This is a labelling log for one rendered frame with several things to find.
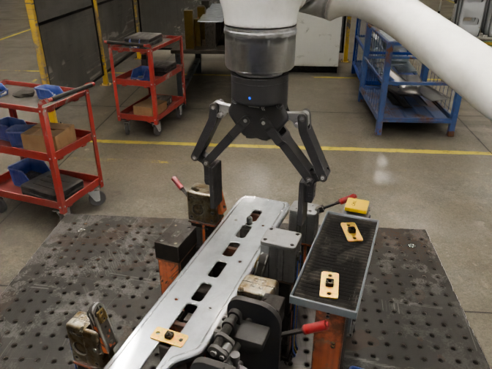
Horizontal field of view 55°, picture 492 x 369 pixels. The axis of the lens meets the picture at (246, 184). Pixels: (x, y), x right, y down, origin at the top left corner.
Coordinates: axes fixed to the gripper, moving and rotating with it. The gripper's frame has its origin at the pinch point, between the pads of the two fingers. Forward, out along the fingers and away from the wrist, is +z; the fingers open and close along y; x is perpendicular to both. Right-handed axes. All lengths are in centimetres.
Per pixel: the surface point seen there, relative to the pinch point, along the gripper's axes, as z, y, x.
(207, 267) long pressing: 46, 28, -38
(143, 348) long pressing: 46, 29, -6
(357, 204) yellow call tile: 30, -9, -60
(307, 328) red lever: 32.6, -6.7, -11.3
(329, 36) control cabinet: 93, 117, -656
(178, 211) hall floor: 146, 135, -210
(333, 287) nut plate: 29.8, -9.6, -22.0
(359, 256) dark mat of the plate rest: 30.1, -12.9, -35.3
